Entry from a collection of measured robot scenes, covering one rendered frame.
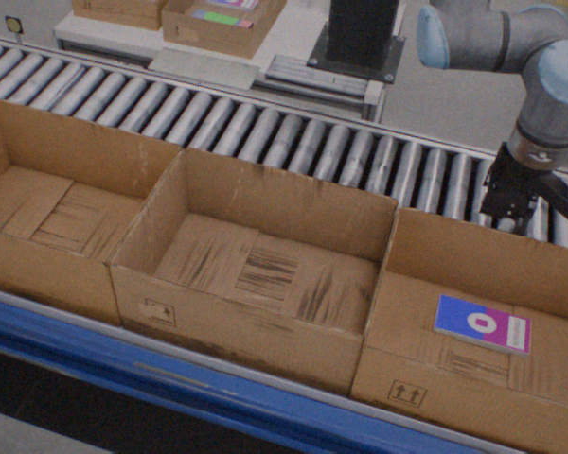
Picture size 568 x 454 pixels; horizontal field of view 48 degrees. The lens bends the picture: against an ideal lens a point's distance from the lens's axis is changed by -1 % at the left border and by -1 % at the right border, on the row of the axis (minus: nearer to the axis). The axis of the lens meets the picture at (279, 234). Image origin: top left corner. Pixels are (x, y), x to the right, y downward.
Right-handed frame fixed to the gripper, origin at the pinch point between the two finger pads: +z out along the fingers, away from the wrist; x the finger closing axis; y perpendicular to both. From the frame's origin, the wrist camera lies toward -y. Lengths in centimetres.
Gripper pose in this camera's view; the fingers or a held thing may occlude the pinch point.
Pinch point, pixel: (506, 243)
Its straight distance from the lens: 118.5
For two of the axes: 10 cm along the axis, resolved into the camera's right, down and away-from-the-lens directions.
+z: -0.6, 6.7, 7.4
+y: -9.5, -2.6, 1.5
